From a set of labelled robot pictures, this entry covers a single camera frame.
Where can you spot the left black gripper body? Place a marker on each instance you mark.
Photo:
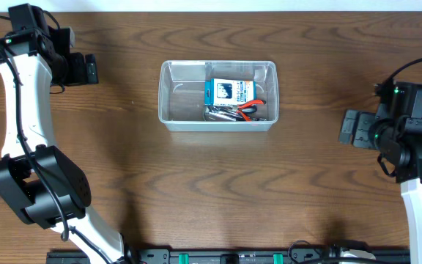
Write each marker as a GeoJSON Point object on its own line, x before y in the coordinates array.
{"type": "Point", "coordinates": [78, 68]}

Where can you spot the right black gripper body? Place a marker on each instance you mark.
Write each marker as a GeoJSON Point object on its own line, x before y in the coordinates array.
{"type": "Point", "coordinates": [363, 130]}

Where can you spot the clear plastic storage box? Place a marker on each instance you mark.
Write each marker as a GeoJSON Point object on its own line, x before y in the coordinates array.
{"type": "Point", "coordinates": [181, 93]}

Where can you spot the red handled pliers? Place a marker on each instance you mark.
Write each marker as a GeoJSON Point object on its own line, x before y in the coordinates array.
{"type": "Point", "coordinates": [249, 106]}

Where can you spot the small steel hammer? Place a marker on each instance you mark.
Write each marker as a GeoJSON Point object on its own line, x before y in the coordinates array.
{"type": "Point", "coordinates": [221, 108]}

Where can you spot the silver combination wrench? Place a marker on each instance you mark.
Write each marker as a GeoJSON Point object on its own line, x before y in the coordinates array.
{"type": "Point", "coordinates": [223, 115]}

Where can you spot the blue white cardboard box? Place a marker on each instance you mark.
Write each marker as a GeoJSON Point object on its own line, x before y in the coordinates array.
{"type": "Point", "coordinates": [224, 92]}

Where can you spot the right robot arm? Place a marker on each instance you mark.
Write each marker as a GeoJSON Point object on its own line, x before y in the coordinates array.
{"type": "Point", "coordinates": [395, 132]}

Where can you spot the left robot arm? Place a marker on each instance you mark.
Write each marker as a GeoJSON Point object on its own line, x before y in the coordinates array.
{"type": "Point", "coordinates": [39, 183]}

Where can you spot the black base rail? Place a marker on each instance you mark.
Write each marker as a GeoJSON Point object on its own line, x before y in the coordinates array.
{"type": "Point", "coordinates": [164, 256]}

